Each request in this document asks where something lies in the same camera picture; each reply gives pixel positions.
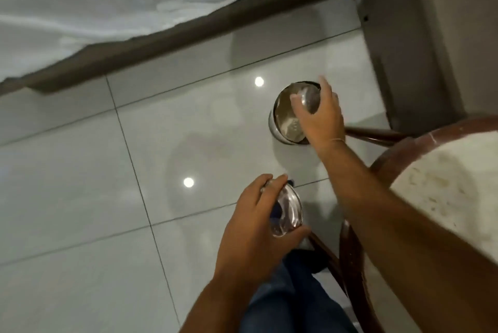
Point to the thin thread wrist band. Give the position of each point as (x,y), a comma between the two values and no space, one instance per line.
(337,139)

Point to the person's left hand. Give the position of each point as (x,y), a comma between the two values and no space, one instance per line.
(245,243)

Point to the person's right thumb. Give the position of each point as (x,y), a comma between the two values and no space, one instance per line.
(300,105)

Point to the round steel lid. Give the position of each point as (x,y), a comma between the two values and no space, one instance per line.
(290,212)

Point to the person's blue jeans leg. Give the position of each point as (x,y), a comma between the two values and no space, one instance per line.
(295,301)

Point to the person's left forearm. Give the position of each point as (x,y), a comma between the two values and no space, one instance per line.
(218,309)

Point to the person's right hand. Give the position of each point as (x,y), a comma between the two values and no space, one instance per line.
(325,122)

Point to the round wooden white-topped table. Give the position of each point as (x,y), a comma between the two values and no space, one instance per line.
(451,185)

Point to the person's left thumb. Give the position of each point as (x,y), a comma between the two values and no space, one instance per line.
(293,236)

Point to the brown wooden bed frame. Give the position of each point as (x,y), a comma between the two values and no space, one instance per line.
(218,23)

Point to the grey cabinet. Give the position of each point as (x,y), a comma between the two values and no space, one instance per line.
(424,41)

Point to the person's left middle finger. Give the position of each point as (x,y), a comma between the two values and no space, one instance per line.
(253,188)

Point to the steel pot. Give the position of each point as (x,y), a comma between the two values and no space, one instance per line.
(284,118)

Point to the small steel bowl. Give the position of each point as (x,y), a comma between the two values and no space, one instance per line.
(311,97)

